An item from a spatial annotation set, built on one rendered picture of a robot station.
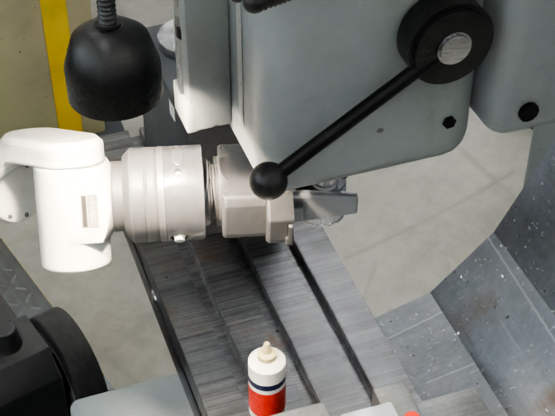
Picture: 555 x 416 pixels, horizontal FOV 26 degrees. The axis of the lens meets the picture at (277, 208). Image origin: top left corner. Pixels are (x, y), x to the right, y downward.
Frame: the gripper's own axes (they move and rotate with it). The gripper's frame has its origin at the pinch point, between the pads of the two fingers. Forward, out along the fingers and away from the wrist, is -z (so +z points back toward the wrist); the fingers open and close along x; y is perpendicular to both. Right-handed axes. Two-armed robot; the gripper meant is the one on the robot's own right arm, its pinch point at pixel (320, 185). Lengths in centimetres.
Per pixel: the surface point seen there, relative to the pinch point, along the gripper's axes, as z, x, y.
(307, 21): 3.2, -11.0, -25.1
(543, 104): -16.8, -8.1, -14.3
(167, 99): 14.1, 35.8, 15.2
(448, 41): -7.1, -11.9, -23.3
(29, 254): 49, 126, 124
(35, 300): 40, 71, 84
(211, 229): 9.5, 28.5, 30.5
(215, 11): 9.6, -4.4, -22.0
